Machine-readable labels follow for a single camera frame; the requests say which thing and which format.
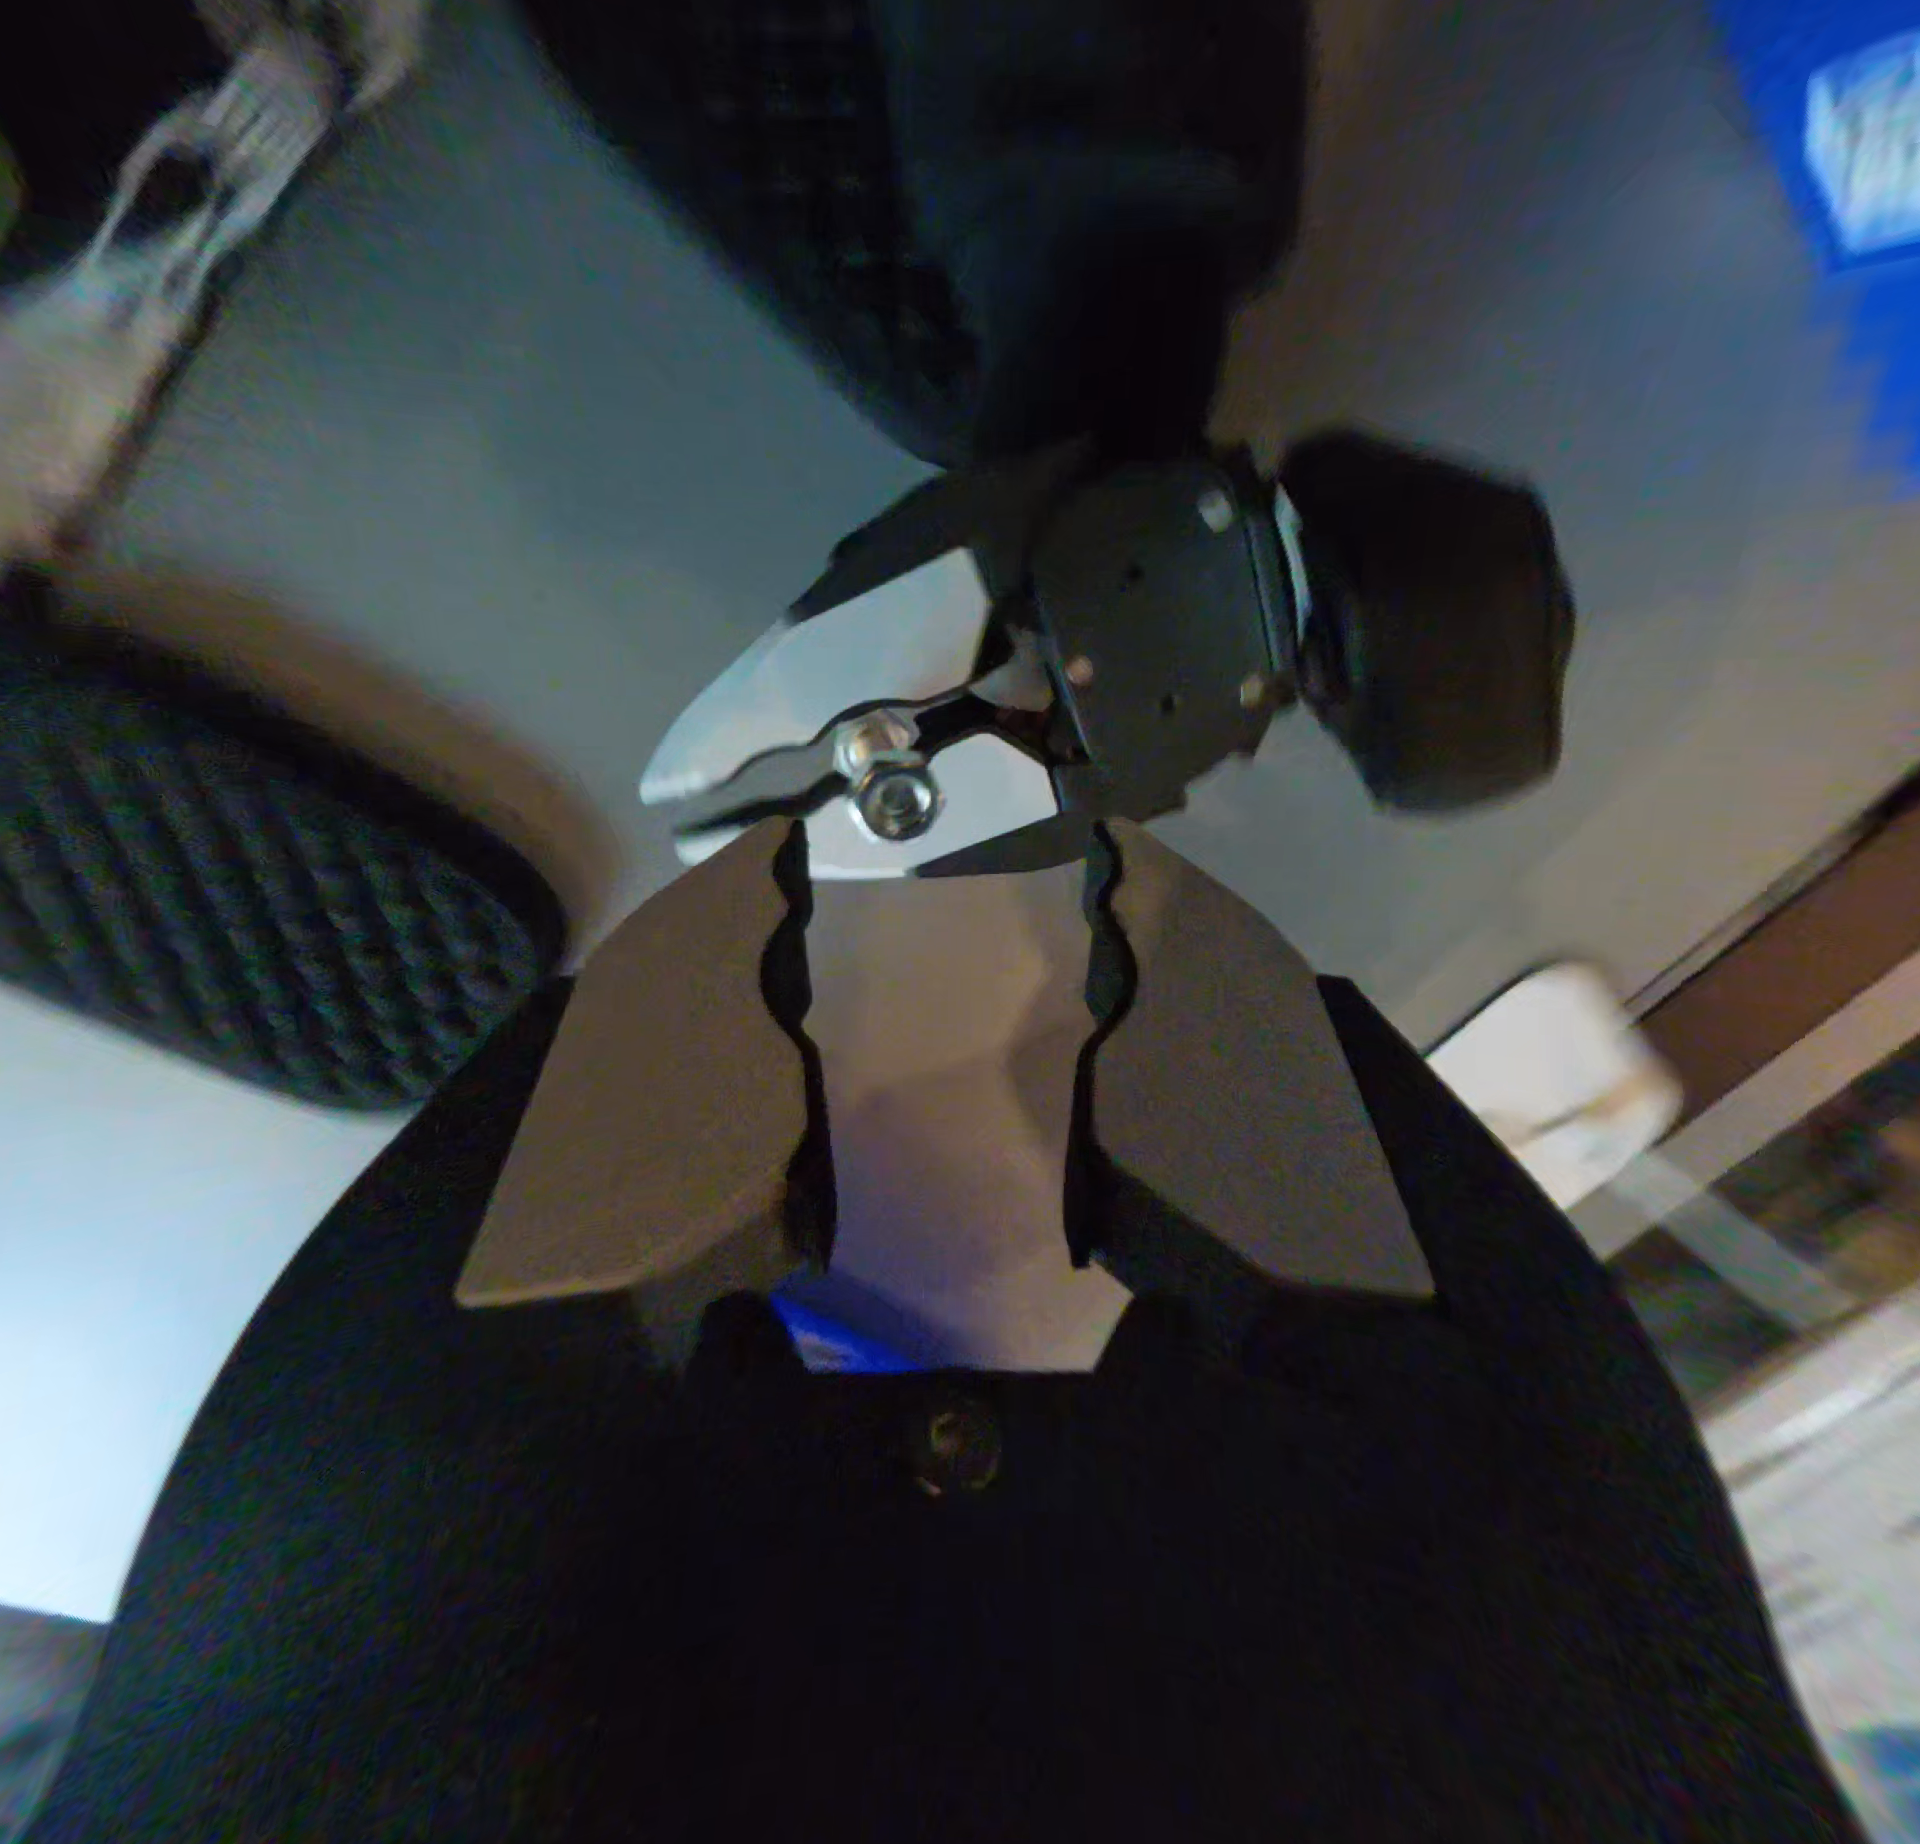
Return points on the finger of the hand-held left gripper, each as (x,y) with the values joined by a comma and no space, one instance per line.
(840,645)
(991,802)

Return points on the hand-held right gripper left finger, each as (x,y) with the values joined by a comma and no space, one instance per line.
(646,1125)

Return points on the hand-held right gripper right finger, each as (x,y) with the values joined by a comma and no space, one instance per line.
(1245,1125)

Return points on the silver hex bolt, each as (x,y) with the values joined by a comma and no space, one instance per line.
(862,742)

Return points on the person's black printed shirt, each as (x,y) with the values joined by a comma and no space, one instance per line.
(91,297)

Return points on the silver hex nut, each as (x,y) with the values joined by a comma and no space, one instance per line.
(916,821)

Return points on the white document stand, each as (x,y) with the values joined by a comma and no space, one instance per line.
(1561,1080)

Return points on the blue plastic bin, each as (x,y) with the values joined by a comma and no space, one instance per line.
(826,1326)
(1800,12)

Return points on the person's left forearm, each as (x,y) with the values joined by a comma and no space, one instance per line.
(1051,147)

